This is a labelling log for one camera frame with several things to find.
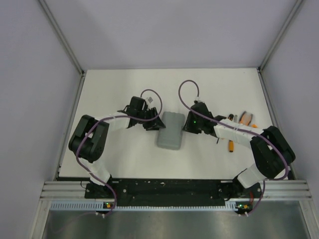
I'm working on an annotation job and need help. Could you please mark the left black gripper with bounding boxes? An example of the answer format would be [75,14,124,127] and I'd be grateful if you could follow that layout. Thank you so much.
[137,108,165,131]

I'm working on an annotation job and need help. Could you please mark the grey plastic tool case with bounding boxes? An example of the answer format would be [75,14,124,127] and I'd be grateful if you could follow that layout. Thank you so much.
[157,112,185,150]

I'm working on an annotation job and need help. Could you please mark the orange black screwdriver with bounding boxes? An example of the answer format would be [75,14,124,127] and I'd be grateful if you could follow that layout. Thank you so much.
[228,114,234,121]
[228,140,234,152]

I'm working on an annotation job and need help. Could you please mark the orange pliers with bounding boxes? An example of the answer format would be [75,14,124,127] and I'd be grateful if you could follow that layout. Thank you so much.
[239,111,254,126]

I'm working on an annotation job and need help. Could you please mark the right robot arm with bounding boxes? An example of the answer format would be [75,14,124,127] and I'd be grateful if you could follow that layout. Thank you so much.
[183,100,296,197]

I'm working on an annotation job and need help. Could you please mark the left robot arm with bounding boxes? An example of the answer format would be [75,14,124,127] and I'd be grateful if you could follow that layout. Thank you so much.
[68,97,165,198]

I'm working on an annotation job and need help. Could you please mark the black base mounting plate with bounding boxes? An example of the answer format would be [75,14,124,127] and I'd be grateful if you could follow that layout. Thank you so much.
[85,178,261,207]

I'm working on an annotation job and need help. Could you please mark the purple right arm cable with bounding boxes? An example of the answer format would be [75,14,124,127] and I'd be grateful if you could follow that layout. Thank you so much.
[178,80,290,217]

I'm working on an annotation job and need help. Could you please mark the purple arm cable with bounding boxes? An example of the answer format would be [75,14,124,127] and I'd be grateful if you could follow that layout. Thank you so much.
[75,89,164,218]
[178,80,290,217]

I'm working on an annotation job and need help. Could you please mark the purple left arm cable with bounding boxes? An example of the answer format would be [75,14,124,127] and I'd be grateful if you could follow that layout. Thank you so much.
[75,89,164,218]

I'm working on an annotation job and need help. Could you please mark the white slotted cable duct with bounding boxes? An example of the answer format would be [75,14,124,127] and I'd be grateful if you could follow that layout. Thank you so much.
[50,201,251,212]

